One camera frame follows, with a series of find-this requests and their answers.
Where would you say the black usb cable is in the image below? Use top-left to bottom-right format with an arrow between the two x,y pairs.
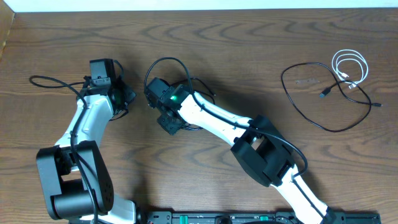
280,62 -> 384,133
170,77 -> 216,131

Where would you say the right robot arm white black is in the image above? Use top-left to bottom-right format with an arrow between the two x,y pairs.
147,85 -> 336,223

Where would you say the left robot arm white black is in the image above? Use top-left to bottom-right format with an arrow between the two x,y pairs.
36,77 -> 137,223

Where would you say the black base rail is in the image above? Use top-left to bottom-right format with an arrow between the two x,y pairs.
136,211 -> 381,224

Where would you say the white usb cable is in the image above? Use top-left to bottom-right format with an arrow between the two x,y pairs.
331,49 -> 369,90

